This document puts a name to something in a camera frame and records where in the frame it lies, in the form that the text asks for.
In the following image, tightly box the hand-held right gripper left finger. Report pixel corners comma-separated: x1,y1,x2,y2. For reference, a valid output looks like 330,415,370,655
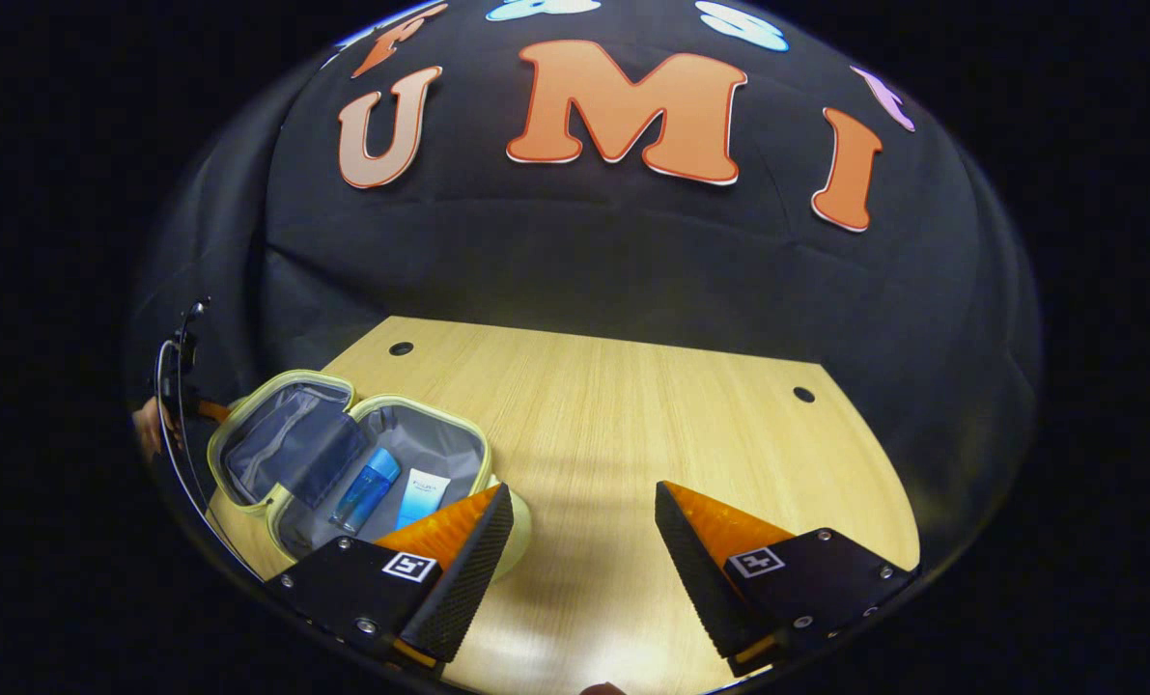
266,483,516,667

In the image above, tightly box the blue skin care bottle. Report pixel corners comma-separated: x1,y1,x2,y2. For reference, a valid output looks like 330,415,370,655
331,447,402,532

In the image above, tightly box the white blue skin care tube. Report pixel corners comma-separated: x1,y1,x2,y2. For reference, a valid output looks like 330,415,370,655
396,469,452,530

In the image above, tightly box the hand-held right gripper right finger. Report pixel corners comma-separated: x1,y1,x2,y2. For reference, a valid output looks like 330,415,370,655
654,480,918,677

